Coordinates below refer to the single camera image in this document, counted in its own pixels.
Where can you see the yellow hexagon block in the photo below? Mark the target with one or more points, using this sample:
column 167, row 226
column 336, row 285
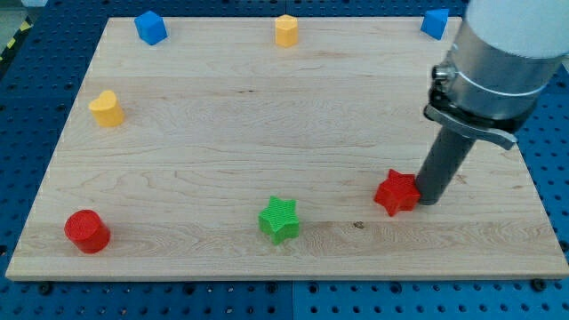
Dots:
column 286, row 30

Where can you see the red cylinder block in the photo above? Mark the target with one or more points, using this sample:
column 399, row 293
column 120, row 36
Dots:
column 86, row 230

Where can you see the red star block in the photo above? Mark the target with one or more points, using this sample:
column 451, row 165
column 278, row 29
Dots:
column 397, row 193

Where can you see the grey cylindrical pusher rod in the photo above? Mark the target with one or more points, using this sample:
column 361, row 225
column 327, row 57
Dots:
column 442, row 162

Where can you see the wooden board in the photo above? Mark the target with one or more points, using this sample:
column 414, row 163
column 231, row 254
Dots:
column 218, row 118

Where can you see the blue cube block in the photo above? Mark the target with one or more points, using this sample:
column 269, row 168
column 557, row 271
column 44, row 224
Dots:
column 151, row 28

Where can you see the blue triangle block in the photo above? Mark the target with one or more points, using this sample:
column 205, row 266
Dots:
column 434, row 23

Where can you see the yellow heart block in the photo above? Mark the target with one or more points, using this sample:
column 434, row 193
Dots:
column 106, row 109

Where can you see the green star block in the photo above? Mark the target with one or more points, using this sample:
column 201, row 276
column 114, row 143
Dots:
column 279, row 220

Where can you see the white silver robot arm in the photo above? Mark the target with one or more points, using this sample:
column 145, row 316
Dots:
column 500, row 61

